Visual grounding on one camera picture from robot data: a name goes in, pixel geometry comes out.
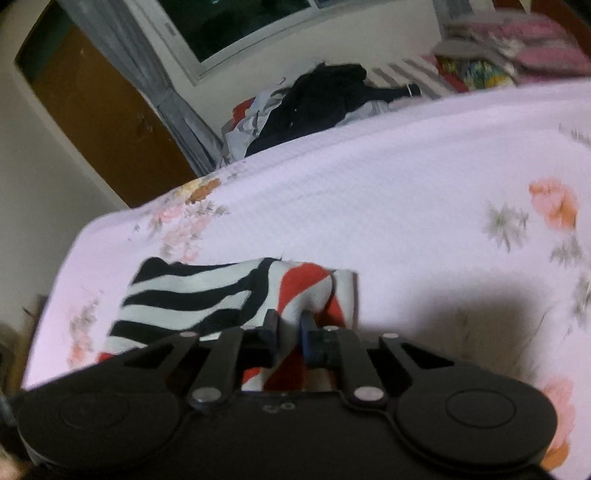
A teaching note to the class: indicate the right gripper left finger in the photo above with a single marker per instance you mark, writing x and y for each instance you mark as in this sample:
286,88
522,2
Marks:
235,351

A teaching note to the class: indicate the pink floral bed sheet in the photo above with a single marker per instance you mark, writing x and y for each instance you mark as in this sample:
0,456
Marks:
462,224

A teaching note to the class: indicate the folded pink grey bedding stack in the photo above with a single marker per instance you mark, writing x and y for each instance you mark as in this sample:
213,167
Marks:
488,49

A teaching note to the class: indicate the white framed window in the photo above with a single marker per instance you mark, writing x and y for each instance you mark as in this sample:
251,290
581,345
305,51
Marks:
199,37

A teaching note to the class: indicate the striped knit child sweater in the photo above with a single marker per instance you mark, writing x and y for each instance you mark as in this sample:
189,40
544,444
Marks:
167,298

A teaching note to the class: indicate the brown wooden door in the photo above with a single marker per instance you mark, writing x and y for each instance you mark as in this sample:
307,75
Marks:
105,118

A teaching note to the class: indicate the grey striped mattress cloth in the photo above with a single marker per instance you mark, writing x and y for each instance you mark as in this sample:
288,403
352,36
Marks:
416,70

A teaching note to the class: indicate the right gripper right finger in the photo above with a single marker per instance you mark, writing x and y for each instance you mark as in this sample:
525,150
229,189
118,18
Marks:
340,352

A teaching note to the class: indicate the black clothes pile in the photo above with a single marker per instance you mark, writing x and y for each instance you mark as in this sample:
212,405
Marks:
319,100

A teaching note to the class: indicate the left grey curtain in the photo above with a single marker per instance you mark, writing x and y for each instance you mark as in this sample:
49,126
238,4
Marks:
114,31

